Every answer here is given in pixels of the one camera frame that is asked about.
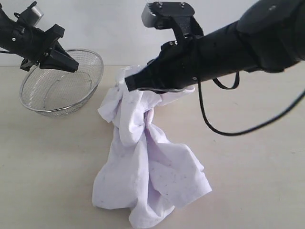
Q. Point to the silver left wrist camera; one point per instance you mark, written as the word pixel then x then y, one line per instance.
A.
pixel 33 14

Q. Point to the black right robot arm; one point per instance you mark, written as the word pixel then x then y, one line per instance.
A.
pixel 269 37

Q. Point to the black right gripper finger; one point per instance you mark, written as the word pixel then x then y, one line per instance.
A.
pixel 140 78

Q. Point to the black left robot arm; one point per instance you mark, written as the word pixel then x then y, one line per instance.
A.
pixel 7 27

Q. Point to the white t-shirt red lettering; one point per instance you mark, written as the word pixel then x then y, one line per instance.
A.
pixel 144 169

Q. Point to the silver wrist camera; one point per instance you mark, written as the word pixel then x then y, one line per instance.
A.
pixel 158 14
pixel 33 14

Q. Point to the metal wire mesh basket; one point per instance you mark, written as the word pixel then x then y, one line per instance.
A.
pixel 58 93

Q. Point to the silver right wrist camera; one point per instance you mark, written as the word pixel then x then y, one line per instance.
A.
pixel 158 14

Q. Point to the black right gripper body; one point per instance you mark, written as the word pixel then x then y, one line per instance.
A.
pixel 176 67

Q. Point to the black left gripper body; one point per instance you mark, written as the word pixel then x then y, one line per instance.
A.
pixel 32 43

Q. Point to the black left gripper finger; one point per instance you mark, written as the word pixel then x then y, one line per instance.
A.
pixel 58 59

